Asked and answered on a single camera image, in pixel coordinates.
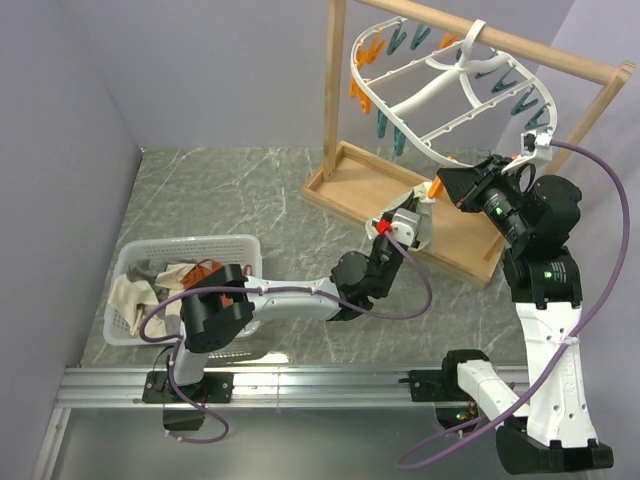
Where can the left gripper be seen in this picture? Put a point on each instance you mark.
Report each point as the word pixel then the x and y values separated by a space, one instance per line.
pixel 412 203

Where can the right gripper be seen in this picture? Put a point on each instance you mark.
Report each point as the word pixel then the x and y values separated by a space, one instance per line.
pixel 459 182

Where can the white oval clip hanger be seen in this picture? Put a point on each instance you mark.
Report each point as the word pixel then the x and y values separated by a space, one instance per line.
pixel 442 96

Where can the pale green underwear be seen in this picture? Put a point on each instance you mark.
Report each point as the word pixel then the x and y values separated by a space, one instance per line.
pixel 419 205

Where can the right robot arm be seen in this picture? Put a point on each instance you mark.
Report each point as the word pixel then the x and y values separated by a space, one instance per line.
pixel 550 432

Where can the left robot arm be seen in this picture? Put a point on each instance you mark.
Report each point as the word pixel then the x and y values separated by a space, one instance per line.
pixel 216 309

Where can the wooden hanger rack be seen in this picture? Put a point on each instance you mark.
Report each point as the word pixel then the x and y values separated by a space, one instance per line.
pixel 356 184

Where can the teal clothes peg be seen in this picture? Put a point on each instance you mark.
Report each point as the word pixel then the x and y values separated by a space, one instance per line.
pixel 535 122
pixel 381 125
pixel 399 142
pixel 525 102

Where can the orange cloth in basket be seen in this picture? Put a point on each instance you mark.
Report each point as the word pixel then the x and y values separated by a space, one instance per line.
pixel 200 274

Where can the white plastic laundry basket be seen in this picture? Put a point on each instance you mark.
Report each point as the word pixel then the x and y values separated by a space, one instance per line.
pixel 242 249

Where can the grey cloth in basket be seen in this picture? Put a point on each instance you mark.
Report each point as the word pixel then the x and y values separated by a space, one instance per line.
pixel 143 270

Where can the beige cloth in basket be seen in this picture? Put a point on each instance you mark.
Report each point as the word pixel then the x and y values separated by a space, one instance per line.
pixel 133 301

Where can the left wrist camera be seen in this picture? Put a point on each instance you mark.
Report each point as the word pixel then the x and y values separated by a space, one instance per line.
pixel 402 224

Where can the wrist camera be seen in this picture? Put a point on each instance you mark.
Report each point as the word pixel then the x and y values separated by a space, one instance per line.
pixel 402 224
pixel 535 144

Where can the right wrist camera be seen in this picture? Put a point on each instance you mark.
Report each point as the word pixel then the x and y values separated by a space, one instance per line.
pixel 535 144

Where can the aluminium mounting rail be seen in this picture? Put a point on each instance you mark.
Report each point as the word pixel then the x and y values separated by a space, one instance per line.
pixel 254 386

